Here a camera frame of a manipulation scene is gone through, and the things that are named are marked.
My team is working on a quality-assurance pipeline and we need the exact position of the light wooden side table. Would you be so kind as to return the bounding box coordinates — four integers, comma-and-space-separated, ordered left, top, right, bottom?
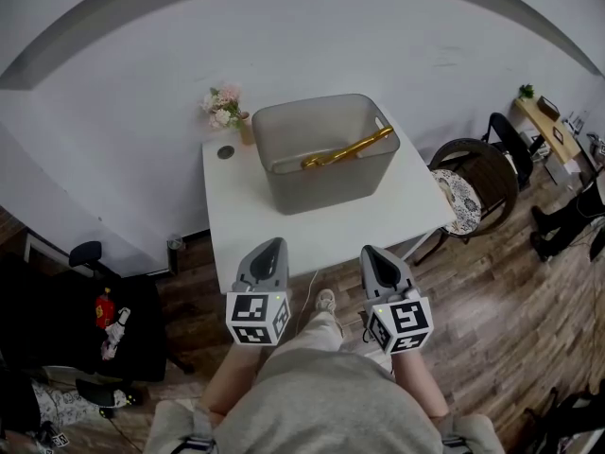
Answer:
513, 96, 585, 183

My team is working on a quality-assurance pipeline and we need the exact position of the person's beige shoe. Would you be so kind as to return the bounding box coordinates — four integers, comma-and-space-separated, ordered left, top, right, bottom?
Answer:
314, 288, 337, 314

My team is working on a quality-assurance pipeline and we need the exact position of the patterned seat cushion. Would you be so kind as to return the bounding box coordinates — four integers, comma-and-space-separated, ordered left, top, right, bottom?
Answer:
429, 167, 482, 236

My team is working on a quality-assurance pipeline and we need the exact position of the grey plastic basket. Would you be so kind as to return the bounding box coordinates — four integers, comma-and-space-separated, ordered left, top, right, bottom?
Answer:
251, 93, 402, 216

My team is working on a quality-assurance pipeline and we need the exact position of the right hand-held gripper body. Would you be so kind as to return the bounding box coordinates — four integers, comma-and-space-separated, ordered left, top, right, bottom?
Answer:
365, 285, 435, 356

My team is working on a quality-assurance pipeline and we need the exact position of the black folding chair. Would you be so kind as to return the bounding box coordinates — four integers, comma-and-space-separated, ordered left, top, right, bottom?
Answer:
481, 111, 545, 191

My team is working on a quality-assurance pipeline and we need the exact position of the person's left forearm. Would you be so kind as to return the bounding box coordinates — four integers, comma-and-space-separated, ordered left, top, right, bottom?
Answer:
201, 342, 266, 418

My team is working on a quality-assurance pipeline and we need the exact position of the person's right forearm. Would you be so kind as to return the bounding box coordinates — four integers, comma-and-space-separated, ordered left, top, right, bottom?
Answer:
391, 350, 450, 419

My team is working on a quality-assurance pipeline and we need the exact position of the person's grey top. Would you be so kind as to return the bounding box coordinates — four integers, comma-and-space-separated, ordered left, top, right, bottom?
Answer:
141, 350, 507, 454

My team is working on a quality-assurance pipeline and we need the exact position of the black office chair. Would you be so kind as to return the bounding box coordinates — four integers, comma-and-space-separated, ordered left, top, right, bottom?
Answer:
0, 240, 195, 409

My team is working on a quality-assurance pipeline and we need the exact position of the dark wicker round chair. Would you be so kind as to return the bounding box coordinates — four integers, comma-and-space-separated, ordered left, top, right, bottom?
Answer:
415, 138, 520, 267

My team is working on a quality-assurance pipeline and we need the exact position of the pink flower bouquet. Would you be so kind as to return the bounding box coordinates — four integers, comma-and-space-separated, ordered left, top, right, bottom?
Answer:
199, 82, 245, 131

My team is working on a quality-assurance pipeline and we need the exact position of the white folded umbrella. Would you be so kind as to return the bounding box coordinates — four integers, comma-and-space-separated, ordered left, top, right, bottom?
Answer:
99, 306, 132, 362

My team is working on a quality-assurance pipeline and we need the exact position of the white square table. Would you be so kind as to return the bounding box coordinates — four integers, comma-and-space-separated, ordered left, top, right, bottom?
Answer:
201, 111, 458, 295

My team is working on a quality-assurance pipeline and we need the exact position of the small brown vase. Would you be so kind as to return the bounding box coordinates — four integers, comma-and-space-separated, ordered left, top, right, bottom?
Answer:
238, 111, 256, 147

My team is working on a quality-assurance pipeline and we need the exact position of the person's beige trouser leg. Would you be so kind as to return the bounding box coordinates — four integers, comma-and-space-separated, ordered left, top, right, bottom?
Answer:
271, 309, 346, 363

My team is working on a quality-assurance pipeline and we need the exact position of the red packet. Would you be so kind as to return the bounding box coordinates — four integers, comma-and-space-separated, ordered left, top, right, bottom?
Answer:
94, 287, 115, 330

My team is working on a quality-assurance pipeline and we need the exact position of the gold clothes hanger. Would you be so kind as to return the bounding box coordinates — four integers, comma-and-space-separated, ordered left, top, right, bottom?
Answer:
301, 124, 395, 171

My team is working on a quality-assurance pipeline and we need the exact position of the white floor cable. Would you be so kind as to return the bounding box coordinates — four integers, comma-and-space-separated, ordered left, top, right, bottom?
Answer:
292, 268, 320, 335

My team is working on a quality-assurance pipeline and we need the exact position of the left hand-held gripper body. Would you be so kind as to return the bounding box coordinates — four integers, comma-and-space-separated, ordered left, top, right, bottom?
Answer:
225, 279, 292, 347

